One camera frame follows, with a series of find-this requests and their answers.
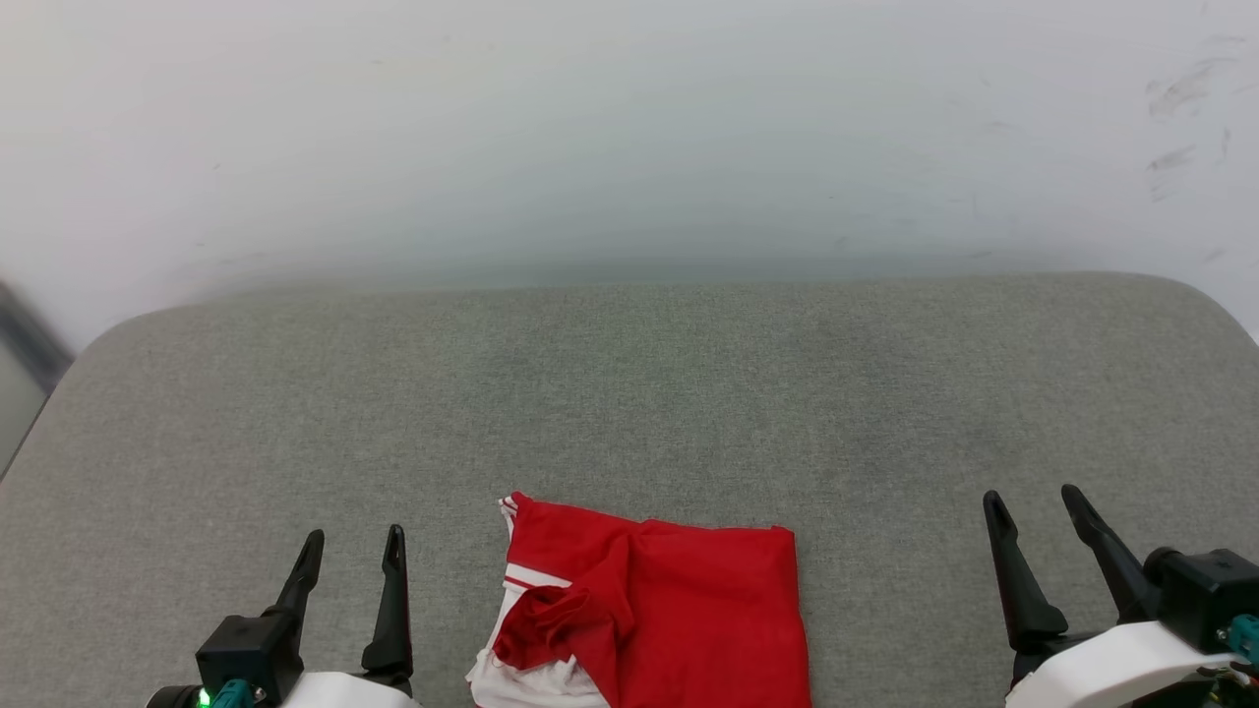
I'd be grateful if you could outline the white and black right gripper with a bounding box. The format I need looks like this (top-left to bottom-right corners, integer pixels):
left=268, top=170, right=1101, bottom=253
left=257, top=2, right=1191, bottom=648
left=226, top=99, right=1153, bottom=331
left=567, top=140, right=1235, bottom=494
left=983, top=483, right=1242, bottom=708

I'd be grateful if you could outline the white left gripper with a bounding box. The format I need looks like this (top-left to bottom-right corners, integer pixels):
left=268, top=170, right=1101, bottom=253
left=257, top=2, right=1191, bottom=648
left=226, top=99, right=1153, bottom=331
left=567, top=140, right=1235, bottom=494
left=264, top=523, right=425, bottom=708

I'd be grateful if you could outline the grey fabric sofa cushion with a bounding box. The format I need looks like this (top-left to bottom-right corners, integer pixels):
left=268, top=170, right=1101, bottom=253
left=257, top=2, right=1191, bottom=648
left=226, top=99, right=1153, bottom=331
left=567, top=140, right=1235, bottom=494
left=0, top=272, right=1259, bottom=708

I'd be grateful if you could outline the red and white sports jersey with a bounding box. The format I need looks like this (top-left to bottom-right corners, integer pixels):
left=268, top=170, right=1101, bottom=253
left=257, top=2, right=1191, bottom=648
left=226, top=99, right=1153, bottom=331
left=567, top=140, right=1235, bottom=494
left=466, top=492, right=813, bottom=708

